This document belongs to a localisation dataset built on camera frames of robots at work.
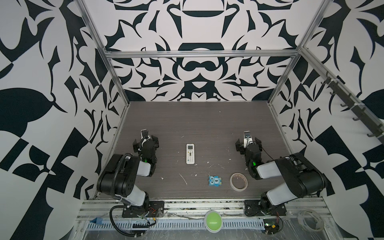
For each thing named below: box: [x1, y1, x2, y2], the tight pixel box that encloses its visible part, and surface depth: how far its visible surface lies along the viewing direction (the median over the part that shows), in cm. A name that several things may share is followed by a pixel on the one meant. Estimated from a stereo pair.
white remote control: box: [186, 143, 195, 165], surface depth 93 cm
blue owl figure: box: [208, 175, 223, 187], surface depth 83 cm
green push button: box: [204, 210, 223, 233], surface depth 71 cm
